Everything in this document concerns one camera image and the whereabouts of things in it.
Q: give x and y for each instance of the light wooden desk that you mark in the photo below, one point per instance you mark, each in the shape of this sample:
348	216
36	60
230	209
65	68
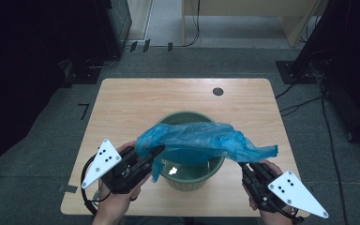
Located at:
247	7

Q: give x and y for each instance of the person's left hand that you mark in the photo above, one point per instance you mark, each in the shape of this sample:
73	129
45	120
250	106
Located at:
115	203

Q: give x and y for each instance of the blue plastic trash bag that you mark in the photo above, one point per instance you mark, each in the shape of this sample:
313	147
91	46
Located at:
200	140

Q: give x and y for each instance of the green plastic trash bin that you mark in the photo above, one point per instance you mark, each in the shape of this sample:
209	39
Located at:
184	184

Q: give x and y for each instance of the white board panel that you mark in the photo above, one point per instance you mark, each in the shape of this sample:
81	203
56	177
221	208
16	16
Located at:
139	18

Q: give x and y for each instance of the black tape strip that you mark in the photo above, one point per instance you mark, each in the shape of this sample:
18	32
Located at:
146	45
170	47
133	46

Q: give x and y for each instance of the dark round table grommet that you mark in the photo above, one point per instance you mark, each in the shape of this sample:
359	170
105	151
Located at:
217	91

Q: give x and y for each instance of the person's right hand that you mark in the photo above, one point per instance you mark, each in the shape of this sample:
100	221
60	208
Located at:
270	165

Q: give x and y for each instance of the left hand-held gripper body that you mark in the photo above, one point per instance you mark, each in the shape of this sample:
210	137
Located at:
106	162

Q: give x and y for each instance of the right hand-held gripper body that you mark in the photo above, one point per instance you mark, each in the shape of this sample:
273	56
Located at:
281	193

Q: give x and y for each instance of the black stand base plate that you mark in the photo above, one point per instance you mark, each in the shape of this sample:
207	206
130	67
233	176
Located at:
84	75
293	73

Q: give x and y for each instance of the person's blue-grey printed shirt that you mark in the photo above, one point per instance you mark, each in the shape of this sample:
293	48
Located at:
168	221

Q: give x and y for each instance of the black tape corner mark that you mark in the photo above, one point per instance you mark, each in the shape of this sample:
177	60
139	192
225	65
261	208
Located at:
84	111

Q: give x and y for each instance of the grey tape piece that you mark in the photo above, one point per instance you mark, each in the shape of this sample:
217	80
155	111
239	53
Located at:
68	188

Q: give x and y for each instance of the dark glass panel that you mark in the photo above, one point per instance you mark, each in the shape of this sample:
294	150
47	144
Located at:
120	18

